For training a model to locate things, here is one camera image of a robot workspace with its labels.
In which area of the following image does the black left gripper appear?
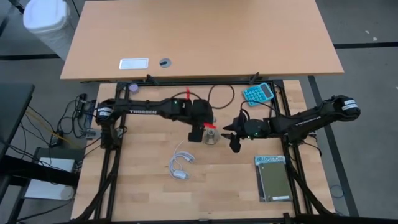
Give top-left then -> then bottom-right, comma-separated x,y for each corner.
187,98 -> 215,143

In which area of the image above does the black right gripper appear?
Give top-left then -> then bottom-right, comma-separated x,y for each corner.
222,118 -> 254,154

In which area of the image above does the brass lamp socket base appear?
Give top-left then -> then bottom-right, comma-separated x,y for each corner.
203,128 -> 221,146

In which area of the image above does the teal tray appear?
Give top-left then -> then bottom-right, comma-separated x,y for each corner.
242,82 -> 275,107

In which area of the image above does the green Yellowstone notebook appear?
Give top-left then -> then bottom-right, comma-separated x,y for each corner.
254,154 -> 294,203

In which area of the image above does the white rectangular desk plate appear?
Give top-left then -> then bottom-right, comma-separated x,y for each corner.
119,58 -> 150,70

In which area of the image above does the light wooden desk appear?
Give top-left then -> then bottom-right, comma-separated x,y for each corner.
60,0 -> 345,82

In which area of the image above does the black power adapter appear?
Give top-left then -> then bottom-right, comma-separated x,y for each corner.
49,133 -> 62,149

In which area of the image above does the white box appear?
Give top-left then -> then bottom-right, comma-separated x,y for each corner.
24,157 -> 77,202

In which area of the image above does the black side table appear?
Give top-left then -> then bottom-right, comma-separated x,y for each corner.
0,82 -> 35,162

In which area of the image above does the white lined trash bin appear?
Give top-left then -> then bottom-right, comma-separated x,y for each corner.
23,0 -> 75,62

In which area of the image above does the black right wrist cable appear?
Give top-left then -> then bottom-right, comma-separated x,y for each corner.
240,100 -> 276,121

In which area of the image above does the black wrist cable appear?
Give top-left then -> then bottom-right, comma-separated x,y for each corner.
240,100 -> 276,121
169,83 -> 236,110

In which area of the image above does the white power cord with switch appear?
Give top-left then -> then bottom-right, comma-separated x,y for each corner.
169,139 -> 196,181

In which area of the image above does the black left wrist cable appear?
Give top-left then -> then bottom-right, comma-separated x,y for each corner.
169,83 -> 236,110

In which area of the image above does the black aluminium table frame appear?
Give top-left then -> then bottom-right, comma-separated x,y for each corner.
73,79 -> 338,224

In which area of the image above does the grey metal bracket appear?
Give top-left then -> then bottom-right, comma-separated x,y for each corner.
82,129 -> 102,139

